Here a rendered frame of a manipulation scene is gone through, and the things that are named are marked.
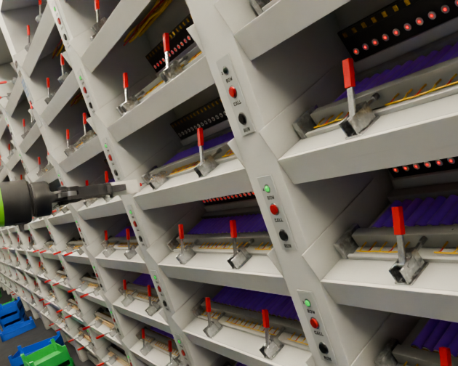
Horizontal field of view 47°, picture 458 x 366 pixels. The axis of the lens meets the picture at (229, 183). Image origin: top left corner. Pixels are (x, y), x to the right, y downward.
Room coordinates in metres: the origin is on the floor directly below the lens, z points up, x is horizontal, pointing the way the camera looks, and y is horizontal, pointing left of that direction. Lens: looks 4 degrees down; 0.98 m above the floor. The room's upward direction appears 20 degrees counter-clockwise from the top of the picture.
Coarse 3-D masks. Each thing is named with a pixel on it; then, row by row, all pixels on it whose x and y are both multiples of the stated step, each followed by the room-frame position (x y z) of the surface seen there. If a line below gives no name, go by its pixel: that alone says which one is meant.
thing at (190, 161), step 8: (224, 144) 1.03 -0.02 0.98; (208, 152) 1.09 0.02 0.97; (224, 152) 1.04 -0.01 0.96; (232, 152) 1.02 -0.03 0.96; (176, 160) 1.26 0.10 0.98; (184, 160) 1.19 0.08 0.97; (192, 160) 1.16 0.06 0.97; (160, 168) 1.32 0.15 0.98; (168, 168) 1.28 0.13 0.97; (176, 168) 1.25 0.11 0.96; (184, 168) 1.22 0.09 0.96
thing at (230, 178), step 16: (208, 128) 1.29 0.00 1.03; (224, 128) 1.22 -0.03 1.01; (160, 160) 1.43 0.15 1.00; (240, 160) 0.85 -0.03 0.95; (128, 176) 1.39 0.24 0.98; (144, 176) 1.39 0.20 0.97; (176, 176) 1.22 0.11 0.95; (192, 176) 1.09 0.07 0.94; (208, 176) 0.98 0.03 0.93; (224, 176) 0.92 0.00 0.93; (240, 176) 0.88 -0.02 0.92; (144, 192) 1.31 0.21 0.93; (160, 192) 1.21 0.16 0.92; (176, 192) 1.14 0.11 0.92; (192, 192) 1.07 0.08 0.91; (208, 192) 1.02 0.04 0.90; (224, 192) 0.96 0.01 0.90; (240, 192) 0.92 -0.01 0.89; (144, 208) 1.37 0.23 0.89
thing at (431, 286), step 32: (448, 160) 0.72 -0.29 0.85; (384, 192) 0.85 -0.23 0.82; (416, 192) 0.77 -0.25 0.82; (448, 192) 0.72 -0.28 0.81; (352, 224) 0.80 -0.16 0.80; (384, 224) 0.75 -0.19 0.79; (416, 224) 0.70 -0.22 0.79; (448, 224) 0.66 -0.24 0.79; (320, 256) 0.77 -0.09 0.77; (352, 256) 0.76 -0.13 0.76; (384, 256) 0.70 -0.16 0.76; (416, 256) 0.64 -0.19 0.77; (448, 256) 0.61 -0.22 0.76; (352, 288) 0.71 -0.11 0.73; (384, 288) 0.65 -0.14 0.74; (416, 288) 0.61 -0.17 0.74; (448, 288) 0.57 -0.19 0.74; (448, 320) 0.59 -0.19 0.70
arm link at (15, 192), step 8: (0, 184) 1.08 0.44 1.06; (8, 184) 1.08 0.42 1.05; (16, 184) 1.09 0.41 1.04; (24, 184) 1.09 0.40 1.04; (8, 192) 1.07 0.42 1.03; (16, 192) 1.07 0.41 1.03; (24, 192) 1.08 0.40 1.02; (32, 192) 1.10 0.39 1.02; (8, 200) 1.06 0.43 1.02; (16, 200) 1.07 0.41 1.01; (24, 200) 1.07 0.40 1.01; (32, 200) 1.09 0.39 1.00; (8, 208) 1.06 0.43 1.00; (16, 208) 1.07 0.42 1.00; (24, 208) 1.07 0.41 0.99; (32, 208) 1.10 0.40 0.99; (8, 216) 1.06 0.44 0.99; (16, 216) 1.07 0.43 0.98; (24, 216) 1.08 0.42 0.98; (32, 216) 1.09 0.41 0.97; (8, 224) 1.08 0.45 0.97; (16, 224) 1.09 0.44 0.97
